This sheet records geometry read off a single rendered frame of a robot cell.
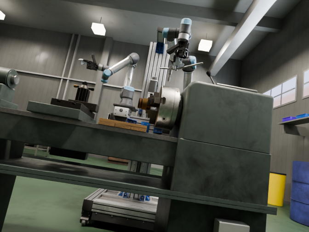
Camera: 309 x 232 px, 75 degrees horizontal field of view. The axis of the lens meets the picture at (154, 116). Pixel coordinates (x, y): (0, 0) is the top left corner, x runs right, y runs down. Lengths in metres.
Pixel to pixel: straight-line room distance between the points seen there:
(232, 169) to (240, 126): 0.27
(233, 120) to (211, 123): 0.15
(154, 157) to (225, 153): 0.44
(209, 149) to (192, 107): 0.28
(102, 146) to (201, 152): 0.61
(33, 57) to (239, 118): 10.97
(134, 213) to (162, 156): 0.85
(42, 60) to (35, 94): 1.72
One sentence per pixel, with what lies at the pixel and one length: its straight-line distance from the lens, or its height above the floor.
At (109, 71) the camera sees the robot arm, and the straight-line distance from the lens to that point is 2.18.
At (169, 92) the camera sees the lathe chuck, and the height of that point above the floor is 1.16.
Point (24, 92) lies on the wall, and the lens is 11.28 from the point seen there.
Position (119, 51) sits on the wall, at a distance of 10.39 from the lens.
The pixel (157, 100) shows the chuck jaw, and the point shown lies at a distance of 1.35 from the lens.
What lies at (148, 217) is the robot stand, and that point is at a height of 0.18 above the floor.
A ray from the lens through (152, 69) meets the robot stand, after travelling 2.44.
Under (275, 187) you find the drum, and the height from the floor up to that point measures 0.39.
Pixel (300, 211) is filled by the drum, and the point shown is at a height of 0.18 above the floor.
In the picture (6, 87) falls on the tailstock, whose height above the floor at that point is 1.01.
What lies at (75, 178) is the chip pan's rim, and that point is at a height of 0.55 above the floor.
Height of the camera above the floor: 0.77
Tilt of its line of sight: 9 degrees up
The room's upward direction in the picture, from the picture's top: 10 degrees clockwise
